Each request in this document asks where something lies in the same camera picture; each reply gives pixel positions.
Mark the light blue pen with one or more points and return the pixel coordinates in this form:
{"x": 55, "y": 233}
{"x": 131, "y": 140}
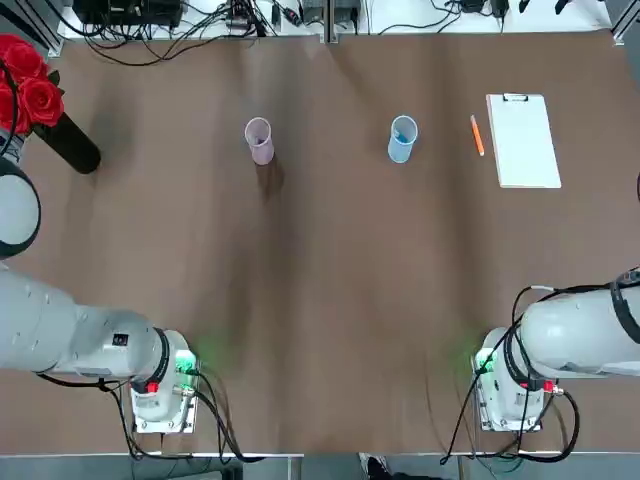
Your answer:
{"x": 400, "y": 135}

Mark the orange pencil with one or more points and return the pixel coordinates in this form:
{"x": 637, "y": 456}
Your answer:
{"x": 476, "y": 135}

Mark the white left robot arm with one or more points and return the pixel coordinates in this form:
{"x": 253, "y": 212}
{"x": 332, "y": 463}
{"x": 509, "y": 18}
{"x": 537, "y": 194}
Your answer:
{"x": 40, "y": 320}

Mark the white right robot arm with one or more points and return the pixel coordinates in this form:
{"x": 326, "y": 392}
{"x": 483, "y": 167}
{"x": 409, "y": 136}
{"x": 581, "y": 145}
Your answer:
{"x": 565, "y": 335}

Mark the pink mesh pen cup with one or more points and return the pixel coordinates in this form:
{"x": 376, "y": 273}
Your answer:
{"x": 263, "y": 155}

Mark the blue mesh pen cup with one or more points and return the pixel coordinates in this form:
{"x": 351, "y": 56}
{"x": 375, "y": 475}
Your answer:
{"x": 400, "y": 152}

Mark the white clipboard with black clip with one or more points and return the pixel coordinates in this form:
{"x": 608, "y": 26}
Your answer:
{"x": 525, "y": 145}

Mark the grey equipment box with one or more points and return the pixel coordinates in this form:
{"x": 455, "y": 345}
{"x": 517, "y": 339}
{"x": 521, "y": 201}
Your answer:
{"x": 345, "y": 9}

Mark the person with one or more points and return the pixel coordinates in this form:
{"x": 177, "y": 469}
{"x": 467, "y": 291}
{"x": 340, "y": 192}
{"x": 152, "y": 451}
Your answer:
{"x": 377, "y": 467}

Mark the small grey hub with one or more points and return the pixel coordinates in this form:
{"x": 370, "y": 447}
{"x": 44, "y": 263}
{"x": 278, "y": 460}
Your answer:
{"x": 237, "y": 21}

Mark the black vase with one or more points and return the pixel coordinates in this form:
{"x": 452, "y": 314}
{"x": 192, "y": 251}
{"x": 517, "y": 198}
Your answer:
{"x": 75, "y": 150}

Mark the black boxy power adapter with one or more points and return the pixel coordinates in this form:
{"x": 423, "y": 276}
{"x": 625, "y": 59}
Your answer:
{"x": 472, "y": 5}

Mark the black flat power adapter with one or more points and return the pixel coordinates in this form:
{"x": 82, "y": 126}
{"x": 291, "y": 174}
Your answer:
{"x": 499, "y": 7}

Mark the black electronics box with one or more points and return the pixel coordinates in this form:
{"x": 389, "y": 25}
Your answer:
{"x": 130, "y": 12}

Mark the red rose bouquet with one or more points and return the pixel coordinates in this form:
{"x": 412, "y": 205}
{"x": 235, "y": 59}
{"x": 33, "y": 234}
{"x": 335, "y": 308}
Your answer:
{"x": 35, "y": 100}

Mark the aluminium frame post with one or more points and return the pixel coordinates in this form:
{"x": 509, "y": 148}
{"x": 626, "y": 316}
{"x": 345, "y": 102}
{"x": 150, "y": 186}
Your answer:
{"x": 330, "y": 25}

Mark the aluminium frame rail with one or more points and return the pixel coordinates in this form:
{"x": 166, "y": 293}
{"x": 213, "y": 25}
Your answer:
{"x": 627, "y": 25}
{"x": 51, "y": 40}

